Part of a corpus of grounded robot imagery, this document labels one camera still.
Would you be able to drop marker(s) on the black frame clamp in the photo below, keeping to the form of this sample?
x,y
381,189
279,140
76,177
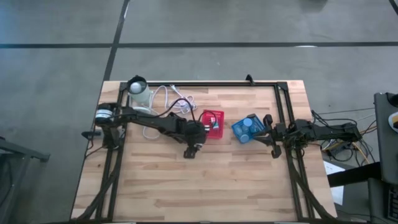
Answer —
x,y
249,79

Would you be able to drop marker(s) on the grey metal stand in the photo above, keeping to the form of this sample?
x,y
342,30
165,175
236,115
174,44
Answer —
x,y
18,150

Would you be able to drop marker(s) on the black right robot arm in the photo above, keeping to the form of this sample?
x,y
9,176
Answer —
x,y
329,132

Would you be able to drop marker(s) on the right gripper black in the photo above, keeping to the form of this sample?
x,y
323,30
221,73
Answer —
x,y
283,135

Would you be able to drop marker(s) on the blue plastic basket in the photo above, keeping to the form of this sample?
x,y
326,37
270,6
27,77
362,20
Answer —
x,y
236,137

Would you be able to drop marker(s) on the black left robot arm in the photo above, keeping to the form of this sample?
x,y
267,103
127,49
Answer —
x,y
149,121

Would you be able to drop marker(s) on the black metal table frame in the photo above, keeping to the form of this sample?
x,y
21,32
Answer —
x,y
217,84

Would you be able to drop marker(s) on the white yellow round object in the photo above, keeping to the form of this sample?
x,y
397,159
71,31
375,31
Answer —
x,y
394,120

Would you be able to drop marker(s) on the white desk fan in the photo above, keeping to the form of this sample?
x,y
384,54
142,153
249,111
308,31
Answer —
x,y
143,109

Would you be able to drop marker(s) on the black cabinet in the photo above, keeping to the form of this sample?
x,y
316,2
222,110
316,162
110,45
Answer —
x,y
382,202

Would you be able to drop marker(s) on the red plastic basket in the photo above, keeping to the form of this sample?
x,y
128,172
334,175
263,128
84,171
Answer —
x,y
219,132

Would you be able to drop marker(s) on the white paper sheet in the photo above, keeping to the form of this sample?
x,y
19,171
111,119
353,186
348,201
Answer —
x,y
337,193

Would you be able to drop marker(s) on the black desk beam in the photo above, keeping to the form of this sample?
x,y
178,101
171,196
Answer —
x,y
354,175

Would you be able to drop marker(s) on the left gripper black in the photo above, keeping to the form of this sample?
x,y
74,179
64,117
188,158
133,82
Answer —
x,y
196,132

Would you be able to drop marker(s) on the black desk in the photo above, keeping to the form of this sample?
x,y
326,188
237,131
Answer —
x,y
385,140

